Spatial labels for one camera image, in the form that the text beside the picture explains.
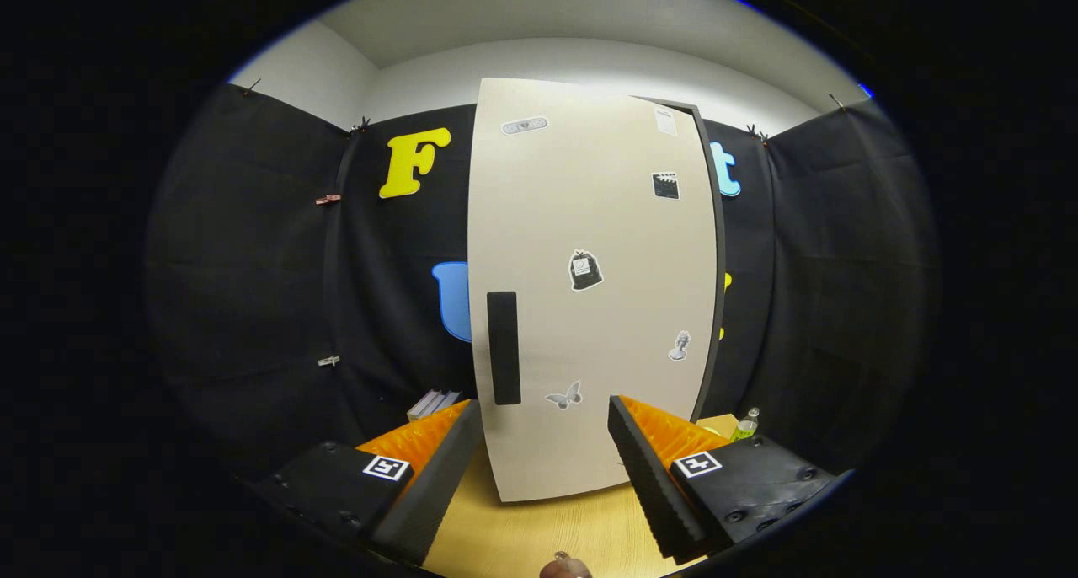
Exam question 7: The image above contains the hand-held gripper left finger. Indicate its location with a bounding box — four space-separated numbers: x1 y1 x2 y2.
253 399 485 569

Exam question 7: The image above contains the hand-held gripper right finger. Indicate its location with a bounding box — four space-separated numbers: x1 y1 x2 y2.
608 395 856 566

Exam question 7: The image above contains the black door handle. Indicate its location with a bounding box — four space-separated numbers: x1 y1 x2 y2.
487 291 522 406

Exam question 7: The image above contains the grey shoe cabinet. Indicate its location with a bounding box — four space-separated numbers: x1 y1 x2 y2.
632 96 728 423

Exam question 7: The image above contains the black backdrop cloth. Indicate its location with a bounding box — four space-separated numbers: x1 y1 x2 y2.
143 83 940 478

